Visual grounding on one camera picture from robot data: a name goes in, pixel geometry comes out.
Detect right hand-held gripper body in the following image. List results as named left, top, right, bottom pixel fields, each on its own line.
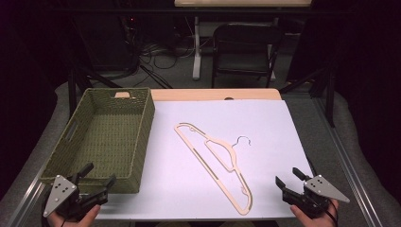
left=282, top=174, right=351, bottom=219

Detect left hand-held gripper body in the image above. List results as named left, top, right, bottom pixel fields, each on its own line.
left=43, top=174, right=109, bottom=222

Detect green woven basket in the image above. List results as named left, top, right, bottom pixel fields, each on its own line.
left=40, top=87, right=156, bottom=195

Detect beige clothes hanger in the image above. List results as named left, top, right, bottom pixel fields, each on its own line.
left=173, top=122, right=253, bottom=217

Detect person's right hand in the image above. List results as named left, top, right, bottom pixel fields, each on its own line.
left=289, top=199, right=340, bottom=227

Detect person's left hand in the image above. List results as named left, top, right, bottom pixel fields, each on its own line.
left=46, top=204, right=102, bottom=227

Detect white table mat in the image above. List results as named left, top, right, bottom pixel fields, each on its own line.
left=96, top=99, right=314, bottom=220

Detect black metal stand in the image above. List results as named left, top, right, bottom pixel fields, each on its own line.
left=67, top=67, right=122, bottom=118
left=279, top=65, right=336, bottom=129

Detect light wooden desk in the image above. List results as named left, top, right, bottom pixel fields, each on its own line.
left=150, top=88, right=282, bottom=102

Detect black folding chair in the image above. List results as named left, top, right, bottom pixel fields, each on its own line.
left=211, top=22, right=284, bottom=89

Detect white table leg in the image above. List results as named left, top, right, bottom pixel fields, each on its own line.
left=192, top=16, right=202, bottom=81

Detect black cables on floor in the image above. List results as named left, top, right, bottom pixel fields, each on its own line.
left=124, top=15, right=212, bottom=89

